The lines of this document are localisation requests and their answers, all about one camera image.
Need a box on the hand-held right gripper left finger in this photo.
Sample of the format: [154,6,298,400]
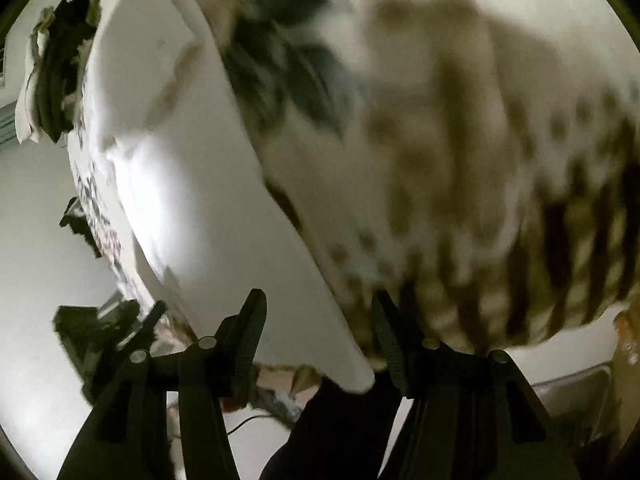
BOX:
[56,288,268,480]

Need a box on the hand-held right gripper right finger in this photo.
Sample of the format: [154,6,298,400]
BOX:
[371,290,582,480]

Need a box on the white small garment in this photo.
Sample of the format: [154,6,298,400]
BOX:
[80,0,377,394]

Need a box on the dark clothes pile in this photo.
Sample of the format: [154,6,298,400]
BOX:
[29,0,100,144]

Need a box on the person's dark pants leg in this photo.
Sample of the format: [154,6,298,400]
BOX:
[259,374,404,480]

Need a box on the dark cloth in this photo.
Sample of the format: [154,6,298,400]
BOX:
[59,197,103,260]

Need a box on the floral printed bed sheet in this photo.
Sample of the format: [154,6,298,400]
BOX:
[64,0,640,423]

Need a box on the orange object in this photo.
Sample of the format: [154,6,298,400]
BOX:
[613,309,640,366]

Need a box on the black cable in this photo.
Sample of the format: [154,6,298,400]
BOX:
[224,412,282,437]

